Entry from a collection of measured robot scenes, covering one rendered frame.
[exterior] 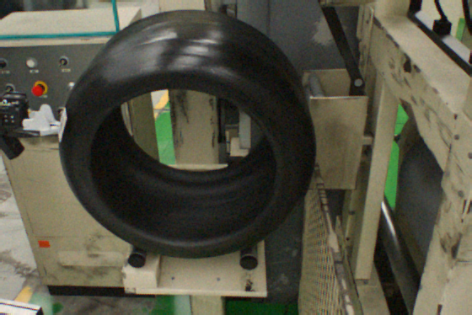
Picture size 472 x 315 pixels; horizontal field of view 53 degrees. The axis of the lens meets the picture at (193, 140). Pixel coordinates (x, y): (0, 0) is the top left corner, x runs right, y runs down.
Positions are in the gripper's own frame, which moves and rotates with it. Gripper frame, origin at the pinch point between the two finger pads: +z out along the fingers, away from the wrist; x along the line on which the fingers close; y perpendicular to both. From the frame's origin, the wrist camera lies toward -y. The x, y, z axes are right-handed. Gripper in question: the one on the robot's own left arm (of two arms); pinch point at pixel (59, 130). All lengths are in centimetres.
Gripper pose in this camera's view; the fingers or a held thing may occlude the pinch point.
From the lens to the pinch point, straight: 116.8
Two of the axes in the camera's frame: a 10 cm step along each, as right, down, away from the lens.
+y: 0.6, -8.5, -5.2
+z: 9.9, 0.9, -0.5
